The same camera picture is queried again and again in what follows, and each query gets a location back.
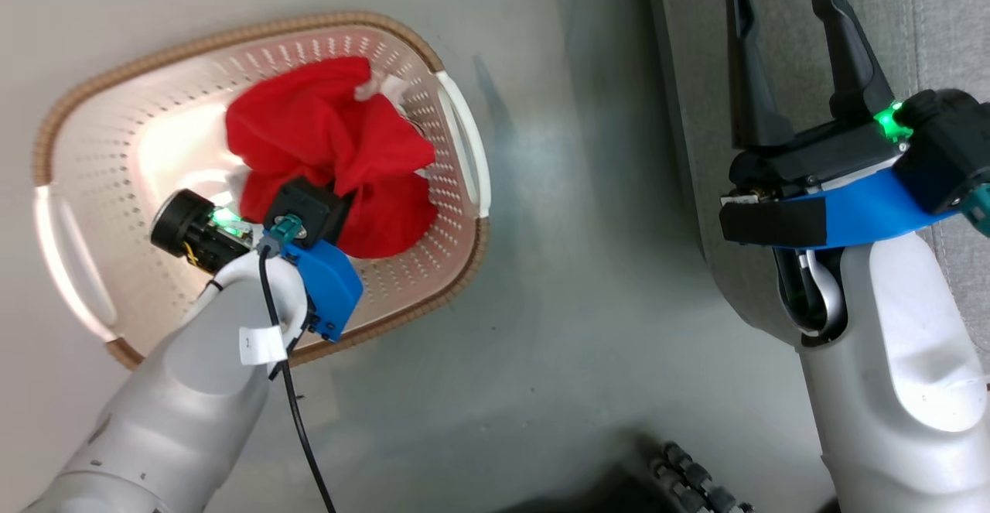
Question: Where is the grey fabric sofa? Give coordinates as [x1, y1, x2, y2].
[644, 0, 990, 348]

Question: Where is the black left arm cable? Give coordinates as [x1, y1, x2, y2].
[258, 244, 339, 513]

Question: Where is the blue right camera mount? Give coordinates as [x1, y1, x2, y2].
[781, 163, 977, 251]

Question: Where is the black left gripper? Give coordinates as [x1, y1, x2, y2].
[149, 188, 268, 275]

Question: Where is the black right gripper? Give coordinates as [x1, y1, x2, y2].
[719, 0, 917, 208]

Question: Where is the white cable label tag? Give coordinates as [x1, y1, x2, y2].
[237, 324, 286, 367]

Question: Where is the red cloth garment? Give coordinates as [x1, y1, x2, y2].
[225, 56, 439, 261]

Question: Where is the white perforated laundry basket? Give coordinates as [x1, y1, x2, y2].
[32, 10, 493, 372]

